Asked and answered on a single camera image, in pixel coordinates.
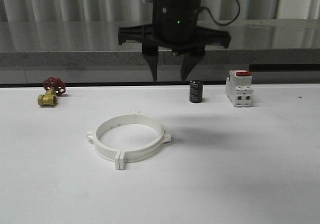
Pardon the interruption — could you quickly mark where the grey stone counter ledge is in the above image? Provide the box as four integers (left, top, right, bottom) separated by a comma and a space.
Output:
0, 19, 320, 71

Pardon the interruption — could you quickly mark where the brass valve red handwheel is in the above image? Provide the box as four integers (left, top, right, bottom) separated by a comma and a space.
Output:
37, 77, 66, 107

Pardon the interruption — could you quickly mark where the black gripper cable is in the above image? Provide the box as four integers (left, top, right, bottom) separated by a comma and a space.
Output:
132, 0, 241, 27

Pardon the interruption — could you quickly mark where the white circuit breaker red switch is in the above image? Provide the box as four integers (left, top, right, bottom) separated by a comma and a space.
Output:
226, 70, 254, 108

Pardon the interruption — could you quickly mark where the white half-ring pipe clamp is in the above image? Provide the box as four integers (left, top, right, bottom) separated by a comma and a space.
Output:
87, 111, 141, 170

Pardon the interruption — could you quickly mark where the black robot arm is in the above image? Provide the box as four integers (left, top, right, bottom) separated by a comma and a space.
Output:
118, 0, 231, 81

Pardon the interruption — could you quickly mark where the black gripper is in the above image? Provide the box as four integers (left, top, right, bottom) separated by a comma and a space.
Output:
118, 6, 231, 82

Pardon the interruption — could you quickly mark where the black cylindrical capacitor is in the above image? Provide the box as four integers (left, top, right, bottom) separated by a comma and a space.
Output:
189, 80, 203, 104

